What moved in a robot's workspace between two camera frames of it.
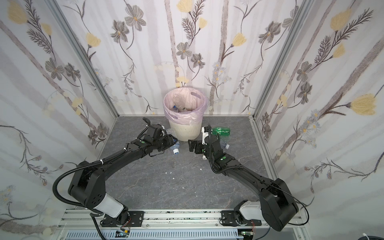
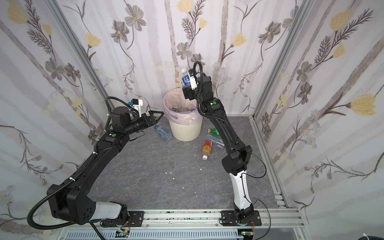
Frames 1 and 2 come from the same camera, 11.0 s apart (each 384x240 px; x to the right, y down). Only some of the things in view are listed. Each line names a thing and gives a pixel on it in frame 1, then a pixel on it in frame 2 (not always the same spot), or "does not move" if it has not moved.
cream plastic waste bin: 187,133 does not move
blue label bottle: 175,147 -> 186,79
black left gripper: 169,141 -> 150,118
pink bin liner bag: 185,105 does not move
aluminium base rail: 72,219 does not move
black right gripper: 196,145 -> 188,92
